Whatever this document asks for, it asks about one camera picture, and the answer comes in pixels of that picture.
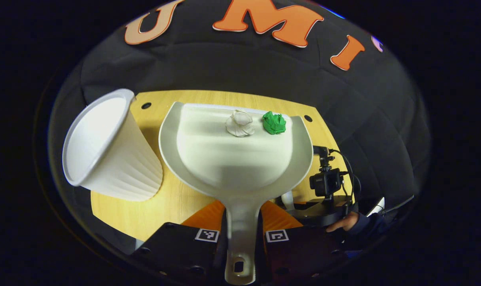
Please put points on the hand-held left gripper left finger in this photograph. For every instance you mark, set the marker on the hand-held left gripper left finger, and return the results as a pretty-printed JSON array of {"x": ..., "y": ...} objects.
[{"x": 172, "y": 246}]

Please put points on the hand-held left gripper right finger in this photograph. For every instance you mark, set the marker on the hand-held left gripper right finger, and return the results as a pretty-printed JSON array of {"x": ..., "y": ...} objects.
[{"x": 300, "y": 250}]

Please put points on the green paper ball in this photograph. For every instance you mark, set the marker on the green paper ball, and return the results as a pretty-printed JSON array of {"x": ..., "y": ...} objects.
[{"x": 274, "y": 123}]

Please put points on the grey plastic dustpan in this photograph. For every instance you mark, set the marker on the grey plastic dustpan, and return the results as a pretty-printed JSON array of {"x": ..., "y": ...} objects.
[{"x": 236, "y": 163}]

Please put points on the white paper ball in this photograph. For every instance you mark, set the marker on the white paper ball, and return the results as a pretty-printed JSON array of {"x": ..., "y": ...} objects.
[{"x": 239, "y": 124}]

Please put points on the white ribbed garbage bin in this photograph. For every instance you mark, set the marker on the white ribbed garbage bin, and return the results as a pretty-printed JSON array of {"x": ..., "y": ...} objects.
[{"x": 113, "y": 159}]

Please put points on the small white object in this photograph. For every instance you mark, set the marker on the small white object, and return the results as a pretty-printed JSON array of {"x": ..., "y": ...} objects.
[{"x": 377, "y": 206}]

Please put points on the black backdrop cloth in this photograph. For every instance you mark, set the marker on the black backdrop cloth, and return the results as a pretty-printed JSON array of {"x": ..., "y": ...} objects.
[{"x": 224, "y": 67}]

